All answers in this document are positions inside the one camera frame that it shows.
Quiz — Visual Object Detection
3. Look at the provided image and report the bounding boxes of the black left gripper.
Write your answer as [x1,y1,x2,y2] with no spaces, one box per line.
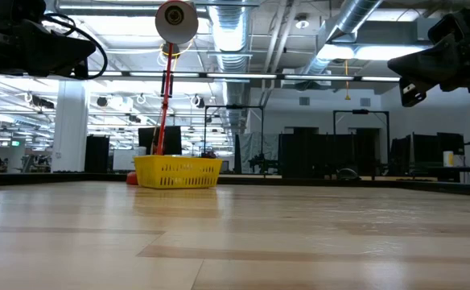
[0,0,98,80]

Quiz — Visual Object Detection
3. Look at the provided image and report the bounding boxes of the white square pillar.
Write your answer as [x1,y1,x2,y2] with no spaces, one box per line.
[51,80,90,173]

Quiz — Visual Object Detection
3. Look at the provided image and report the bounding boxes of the black monitor back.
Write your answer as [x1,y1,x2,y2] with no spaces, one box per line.
[411,134,440,167]
[390,136,413,167]
[438,132,466,157]

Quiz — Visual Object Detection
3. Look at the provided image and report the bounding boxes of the wooden top desk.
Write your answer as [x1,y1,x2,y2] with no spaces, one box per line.
[403,164,470,183]

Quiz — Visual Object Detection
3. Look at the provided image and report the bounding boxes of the black upright panel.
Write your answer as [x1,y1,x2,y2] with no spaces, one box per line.
[84,135,111,174]

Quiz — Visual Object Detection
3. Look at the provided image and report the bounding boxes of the red desk lamp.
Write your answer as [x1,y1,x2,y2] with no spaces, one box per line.
[125,0,200,186]

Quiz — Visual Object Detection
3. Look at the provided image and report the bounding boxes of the black wide screen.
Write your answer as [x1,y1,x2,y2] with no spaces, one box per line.
[138,126,183,156]

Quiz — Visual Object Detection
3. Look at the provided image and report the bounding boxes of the yellow plastic basket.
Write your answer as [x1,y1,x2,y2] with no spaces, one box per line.
[133,155,223,190]

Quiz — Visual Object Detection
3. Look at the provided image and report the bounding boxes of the long ceiling light strip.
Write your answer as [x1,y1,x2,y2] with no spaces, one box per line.
[88,71,401,83]

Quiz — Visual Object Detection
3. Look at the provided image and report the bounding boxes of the grey tarp cover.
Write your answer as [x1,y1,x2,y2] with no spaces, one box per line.
[234,132,280,174]

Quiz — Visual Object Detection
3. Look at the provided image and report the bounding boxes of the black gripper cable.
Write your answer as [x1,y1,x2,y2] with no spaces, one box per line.
[40,11,109,81]

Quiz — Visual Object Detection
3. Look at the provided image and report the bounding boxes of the black gantry frame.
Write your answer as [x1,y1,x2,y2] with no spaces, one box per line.
[204,104,265,175]
[332,109,391,178]

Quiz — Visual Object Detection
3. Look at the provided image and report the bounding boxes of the yellow hanging cord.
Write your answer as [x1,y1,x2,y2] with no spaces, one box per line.
[342,59,352,102]

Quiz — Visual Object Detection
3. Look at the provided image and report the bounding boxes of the silver round air duct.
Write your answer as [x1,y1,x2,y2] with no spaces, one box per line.
[208,0,256,134]
[299,0,383,76]

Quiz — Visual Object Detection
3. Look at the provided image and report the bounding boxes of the black aluminium table frame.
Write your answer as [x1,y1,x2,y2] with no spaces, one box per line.
[0,171,470,198]

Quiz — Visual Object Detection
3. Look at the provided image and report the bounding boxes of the black partition wall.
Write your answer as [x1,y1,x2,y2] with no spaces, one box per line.
[278,127,381,179]

